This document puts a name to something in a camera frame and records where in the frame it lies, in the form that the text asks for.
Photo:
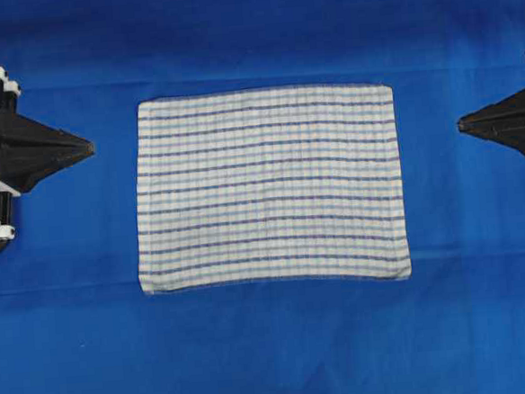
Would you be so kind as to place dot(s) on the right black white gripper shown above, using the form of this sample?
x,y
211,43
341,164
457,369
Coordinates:
x,y
508,109

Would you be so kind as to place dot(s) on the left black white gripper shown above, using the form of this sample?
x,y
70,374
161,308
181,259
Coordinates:
x,y
22,169

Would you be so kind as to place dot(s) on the blue striped white towel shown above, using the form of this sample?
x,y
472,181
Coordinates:
x,y
294,181

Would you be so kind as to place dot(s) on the blue table cloth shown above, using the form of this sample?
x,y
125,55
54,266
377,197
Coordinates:
x,y
73,319

